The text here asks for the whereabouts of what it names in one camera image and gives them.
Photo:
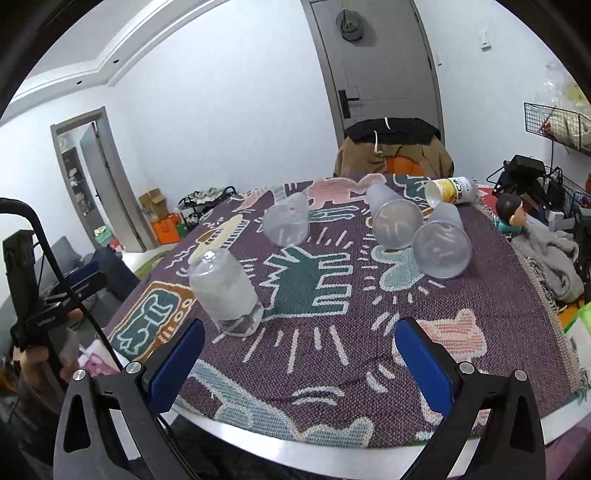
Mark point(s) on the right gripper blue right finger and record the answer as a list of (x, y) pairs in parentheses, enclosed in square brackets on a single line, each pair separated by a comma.
[(430, 364)]

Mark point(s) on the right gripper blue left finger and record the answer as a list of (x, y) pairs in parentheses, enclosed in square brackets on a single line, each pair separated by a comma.
[(170, 363)]

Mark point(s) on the clear mug with white label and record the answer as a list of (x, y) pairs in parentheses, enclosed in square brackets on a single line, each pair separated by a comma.
[(224, 291)]

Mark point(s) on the frosted plastic cup right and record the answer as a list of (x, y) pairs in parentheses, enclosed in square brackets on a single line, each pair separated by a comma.
[(441, 247)]

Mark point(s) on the frosted plastic cup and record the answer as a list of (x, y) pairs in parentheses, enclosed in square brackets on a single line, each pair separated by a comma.
[(287, 223), (395, 220), (441, 247)]

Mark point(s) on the frosted plastic cup middle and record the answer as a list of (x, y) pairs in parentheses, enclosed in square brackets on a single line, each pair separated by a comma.
[(395, 220)]

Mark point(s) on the frosted plastic cup left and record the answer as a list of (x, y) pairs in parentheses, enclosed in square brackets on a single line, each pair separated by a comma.
[(287, 223)]

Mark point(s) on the person left hand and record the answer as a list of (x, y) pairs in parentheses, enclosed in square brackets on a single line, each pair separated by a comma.
[(44, 353)]

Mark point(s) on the purple patterned woven blanket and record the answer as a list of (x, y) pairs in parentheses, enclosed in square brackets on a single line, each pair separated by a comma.
[(323, 368)]

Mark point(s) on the open grey side door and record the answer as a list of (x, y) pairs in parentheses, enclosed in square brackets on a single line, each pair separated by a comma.
[(96, 181)]

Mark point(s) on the cardboard box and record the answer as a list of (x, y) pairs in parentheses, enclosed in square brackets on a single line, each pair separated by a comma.
[(153, 206)]

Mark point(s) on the black shoe rack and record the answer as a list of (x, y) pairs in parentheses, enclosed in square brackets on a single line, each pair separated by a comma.
[(196, 204)]

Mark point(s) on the grey towel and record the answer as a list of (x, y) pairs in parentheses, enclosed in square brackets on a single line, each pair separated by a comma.
[(556, 254)]

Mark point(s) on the black haired doll figure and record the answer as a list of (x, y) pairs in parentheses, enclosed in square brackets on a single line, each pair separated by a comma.
[(511, 215)]

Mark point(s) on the lemon label white can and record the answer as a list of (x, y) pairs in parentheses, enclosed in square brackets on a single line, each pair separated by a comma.
[(454, 190)]

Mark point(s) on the black device on stand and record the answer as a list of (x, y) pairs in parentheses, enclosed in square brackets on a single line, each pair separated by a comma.
[(521, 176)]

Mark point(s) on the chair with brown jacket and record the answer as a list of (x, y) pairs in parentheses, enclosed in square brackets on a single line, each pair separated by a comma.
[(401, 146)]

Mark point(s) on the grey door with lock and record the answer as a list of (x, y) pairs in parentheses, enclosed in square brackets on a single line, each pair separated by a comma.
[(389, 73)]

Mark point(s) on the grey cap on door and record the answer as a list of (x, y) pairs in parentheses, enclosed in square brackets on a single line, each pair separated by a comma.
[(350, 24)]

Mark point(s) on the black wire wall basket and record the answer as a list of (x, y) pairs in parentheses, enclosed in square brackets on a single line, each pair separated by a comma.
[(569, 128)]

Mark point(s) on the white wall switch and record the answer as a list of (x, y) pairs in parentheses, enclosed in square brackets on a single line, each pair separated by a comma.
[(485, 43)]

